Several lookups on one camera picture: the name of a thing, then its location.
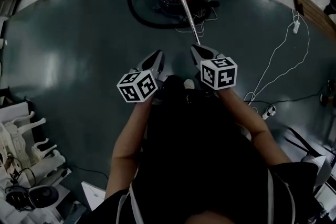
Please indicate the person's body in black clothing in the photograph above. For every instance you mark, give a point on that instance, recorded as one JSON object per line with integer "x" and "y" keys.
{"x": 199, "y": 160}

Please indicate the black round stool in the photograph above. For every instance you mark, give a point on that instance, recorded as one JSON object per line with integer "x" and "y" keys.
{"x": 331, "y": 6}

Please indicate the white plastic frame parts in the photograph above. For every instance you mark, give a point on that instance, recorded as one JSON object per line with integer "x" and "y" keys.
{"x": 23, "y": 136}

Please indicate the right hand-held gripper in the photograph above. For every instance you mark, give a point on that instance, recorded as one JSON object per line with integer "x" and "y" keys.
{"x": 220, "y": 74}

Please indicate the black metal frame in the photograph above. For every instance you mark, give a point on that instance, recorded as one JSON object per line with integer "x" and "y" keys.
{"x": 299, "y": 139}

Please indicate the white power strip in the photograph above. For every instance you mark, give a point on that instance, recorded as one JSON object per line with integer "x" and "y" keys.
{"x": 269, "y": 112}
{"x": 296, "y": 27}

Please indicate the person's right white shoe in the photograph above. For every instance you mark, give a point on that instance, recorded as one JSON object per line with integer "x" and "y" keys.
{"x": 189, "y": 84}

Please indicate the person's right forearm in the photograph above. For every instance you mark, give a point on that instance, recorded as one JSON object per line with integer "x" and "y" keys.
{"x": 249, "y": 126}

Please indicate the black round device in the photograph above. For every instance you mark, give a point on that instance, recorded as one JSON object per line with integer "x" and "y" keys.
{"x": 44, "y": 196}

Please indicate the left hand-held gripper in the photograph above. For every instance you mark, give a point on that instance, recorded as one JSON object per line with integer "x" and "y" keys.
{"x": 134, "y": 87}

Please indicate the brown wooden board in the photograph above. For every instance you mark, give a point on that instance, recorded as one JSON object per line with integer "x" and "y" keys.
{"x": 312, "y": 10}

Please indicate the person's left forearm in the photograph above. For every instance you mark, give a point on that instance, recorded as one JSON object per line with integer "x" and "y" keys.
{"x": 128, "y": 139}

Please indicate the white whiteboard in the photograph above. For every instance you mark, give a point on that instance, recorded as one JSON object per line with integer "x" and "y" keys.
{"x": 94, "y": 195}

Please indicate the silver vacuum wand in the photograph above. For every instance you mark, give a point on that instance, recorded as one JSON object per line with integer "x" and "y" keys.
{"x": 190, "y": 21}

